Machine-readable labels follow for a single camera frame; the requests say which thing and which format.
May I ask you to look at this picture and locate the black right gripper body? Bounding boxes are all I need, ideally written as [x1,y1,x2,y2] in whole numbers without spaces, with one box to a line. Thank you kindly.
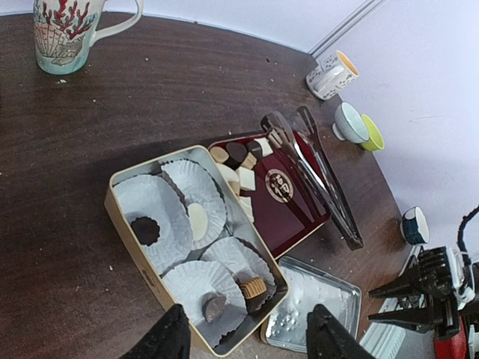
[397,247,472,340]

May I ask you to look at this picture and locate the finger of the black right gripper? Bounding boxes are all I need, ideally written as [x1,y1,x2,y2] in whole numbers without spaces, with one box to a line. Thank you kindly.
[368,267,423,298]
[368,308,436,333]

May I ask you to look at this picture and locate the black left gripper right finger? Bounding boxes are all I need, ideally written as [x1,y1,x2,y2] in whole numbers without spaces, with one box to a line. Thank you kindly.
[306,304,373,359]

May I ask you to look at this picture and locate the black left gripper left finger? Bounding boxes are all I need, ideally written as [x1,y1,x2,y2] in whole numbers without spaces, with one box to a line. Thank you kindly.
[120,304,191,359]

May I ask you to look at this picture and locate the bear print tin lid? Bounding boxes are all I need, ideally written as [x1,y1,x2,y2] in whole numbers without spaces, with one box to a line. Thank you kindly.
[260,256,361,353]

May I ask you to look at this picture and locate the gold ridged chocolate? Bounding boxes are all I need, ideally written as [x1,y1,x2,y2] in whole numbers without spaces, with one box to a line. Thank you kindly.
[239,277,267,300]

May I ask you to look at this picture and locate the dark round chocolate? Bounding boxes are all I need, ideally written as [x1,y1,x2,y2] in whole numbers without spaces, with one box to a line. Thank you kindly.
[130,216,160,246]

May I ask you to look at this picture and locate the metal tongs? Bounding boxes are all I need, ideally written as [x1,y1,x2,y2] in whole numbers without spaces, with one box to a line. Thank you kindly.
[260,111,364,251]

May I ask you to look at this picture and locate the white oval chocolate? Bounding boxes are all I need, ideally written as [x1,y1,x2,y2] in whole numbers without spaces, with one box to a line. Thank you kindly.
[188,203,208,241]

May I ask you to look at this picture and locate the beige tin box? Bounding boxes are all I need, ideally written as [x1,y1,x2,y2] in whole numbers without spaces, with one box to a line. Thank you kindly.
[105,145,288,358]

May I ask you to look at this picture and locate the white cup near arm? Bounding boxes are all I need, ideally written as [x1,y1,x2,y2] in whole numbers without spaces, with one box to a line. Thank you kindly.
[400,206,430,246]

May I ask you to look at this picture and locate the white block chocolate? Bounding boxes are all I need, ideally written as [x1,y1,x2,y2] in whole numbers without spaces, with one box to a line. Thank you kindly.
[236,167,256,191]

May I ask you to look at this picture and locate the tan round chocolate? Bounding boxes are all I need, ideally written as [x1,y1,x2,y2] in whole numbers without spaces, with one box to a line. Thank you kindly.
[209,146,229,164]

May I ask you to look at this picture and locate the white square chocolate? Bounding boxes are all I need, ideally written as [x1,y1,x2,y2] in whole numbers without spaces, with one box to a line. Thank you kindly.
[254,138,273,158]

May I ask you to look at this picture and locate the red lacquer tray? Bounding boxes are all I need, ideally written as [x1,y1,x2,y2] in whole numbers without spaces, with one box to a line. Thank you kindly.
[207,130,331,260]

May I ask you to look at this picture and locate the yellow-green bowl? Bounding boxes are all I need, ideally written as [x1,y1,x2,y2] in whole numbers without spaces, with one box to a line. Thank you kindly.
[360,114,385,152]

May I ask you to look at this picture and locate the pale blue bowl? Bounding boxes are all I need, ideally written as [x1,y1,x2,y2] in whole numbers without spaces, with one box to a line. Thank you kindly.
[332,102,370,144]

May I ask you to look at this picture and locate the white mug yellow inside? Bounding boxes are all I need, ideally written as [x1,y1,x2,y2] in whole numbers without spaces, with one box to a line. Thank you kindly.
[305,50,359,101]

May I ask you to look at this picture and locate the floral mug beige inside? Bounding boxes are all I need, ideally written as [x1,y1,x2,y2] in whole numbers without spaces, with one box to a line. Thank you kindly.
[33,0,144,76]

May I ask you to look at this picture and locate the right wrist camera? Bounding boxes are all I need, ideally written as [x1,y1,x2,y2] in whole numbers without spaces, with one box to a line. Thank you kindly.
[446,247,476,310]

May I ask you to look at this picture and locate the right aluminium frame post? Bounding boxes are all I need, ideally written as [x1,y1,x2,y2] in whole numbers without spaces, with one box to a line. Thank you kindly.
[308,0,387,58]

